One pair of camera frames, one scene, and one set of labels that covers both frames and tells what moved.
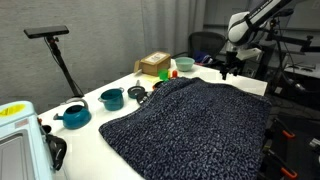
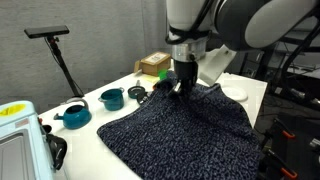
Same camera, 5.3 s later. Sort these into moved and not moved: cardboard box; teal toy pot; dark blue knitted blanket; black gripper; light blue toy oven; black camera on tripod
Moved: dark blue knitted blanket; black gripper
Not moved: light blue toy oven; cardboard box; teal toy pot; black camera on tripod
